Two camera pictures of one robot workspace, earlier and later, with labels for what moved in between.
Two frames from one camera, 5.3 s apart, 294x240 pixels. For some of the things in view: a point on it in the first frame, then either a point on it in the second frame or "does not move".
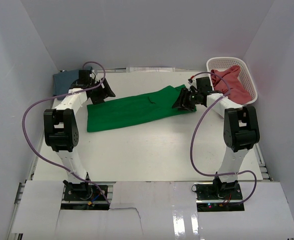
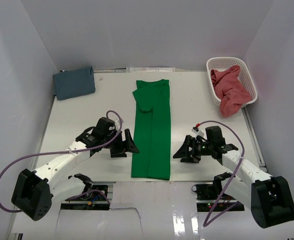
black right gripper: (184, 93) to (183, 151)
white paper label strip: (150, 69) does not move
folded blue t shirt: (62, 81) does not move
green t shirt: (145, 107) to (151, 150)
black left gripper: (104, 93) to (128, 145)
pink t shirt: (239, 94) does not move
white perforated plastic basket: (223, 64) does not move
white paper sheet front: (160, 209) does not move
